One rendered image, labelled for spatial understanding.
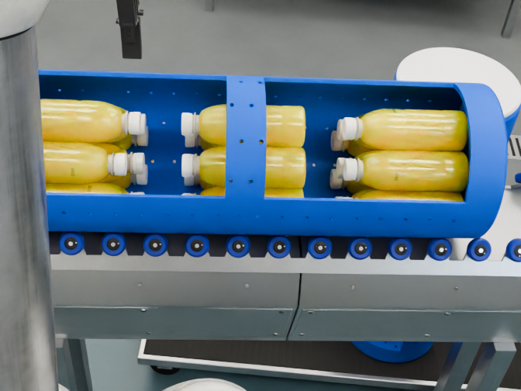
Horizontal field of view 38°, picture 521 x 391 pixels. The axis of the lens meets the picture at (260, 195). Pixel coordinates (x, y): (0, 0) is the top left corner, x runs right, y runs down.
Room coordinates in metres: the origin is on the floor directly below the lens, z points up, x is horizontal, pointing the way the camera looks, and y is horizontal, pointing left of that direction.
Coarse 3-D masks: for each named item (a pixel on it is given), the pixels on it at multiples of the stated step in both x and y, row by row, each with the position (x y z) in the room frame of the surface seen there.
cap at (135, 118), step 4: (132, 112) 1.03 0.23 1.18; (136, 112) 1.03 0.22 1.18; (132, 116) 1.02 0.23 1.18; (136, 116) 1.02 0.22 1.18; (140, 116) 1.04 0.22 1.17; (132, 120) 1.01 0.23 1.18; (136, 120) 1.01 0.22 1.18; (140, 120) 1.04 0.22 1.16; (132, 124) 1.01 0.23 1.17; (136, 124) 1.01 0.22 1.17; (140, 124) 1.03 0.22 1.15; (132, 128) 1.01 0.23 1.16; (136, 128) 1.01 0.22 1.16; (140, 128) 1.03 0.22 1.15; (132, 132) 1.01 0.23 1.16; (136, 132) 1.01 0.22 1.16
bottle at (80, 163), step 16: (48, 144) 0.97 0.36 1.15; (64, 144) 0.97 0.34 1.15; (80, 144) 0.97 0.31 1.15; (48, 160) 0.94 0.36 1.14; (64, 160) 0.94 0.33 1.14; (80, 160) 0.94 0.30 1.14; (96, 160) 0.95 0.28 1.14; (112, 160) 0.96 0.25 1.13; (48, 176) 0.92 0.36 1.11; (64, 176) 0.93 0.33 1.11; (80, 176) 0.93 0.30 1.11; (96, 176) 0.94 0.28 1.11
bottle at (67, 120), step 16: (48, 112) 0.99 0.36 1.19; (64, 112) 1.00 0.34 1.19; (80, 112) 1.00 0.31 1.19; (96, 112) 1.00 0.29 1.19; (112, 112) 1.01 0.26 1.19; (128, 112) 1.03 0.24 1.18; (48, 128) 0.98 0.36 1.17; (64, 128) 0.98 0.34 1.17; (80, 128) 0.98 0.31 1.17; (96, 128) 0.99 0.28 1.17; (112, 128) 0.99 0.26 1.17; (128, 128) 1.01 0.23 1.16
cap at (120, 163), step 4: (116, 156) 0.97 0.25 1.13; (120, 156) 0.97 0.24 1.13; (124, 156) 0.97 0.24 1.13; (116, 160) 0.96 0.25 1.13; (120, 160) 0.96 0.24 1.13; (124, 160) 0.96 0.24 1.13; (116, 164) 0.96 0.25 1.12; (120, 164) 0.96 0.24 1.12; (124, 164) 0.96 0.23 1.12; (116, 168) 0.95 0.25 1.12; (120, 168) 0.95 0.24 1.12; (124, 168) 0.95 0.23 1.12; (116, 172) 0.95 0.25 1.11; (120, 172) 0.95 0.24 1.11; (124, 172) 0.95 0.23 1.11
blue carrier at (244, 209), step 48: (48, 96) 1.14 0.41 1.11; (96, 96) 1.15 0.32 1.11; (144, 96) 1.16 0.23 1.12; (192, 96) 1.17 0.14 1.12; (240, 96) 1.03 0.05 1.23; (288, 96) 1.18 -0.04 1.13; (336, 96) 1.19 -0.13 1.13; (384, 96) 1.20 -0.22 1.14; (432, 96) 1.20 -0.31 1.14; (480, 96) 1.09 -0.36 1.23; (240, 144) 0.95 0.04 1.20; (480, 144) 0.99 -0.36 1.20; (48, 192) 0.88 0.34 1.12; (144, 192) 1.06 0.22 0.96; (192, 192) 1.07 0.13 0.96; (240, 192) 0.91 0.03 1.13; (336, 192) 1.11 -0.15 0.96; (480, 192) 0.95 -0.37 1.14
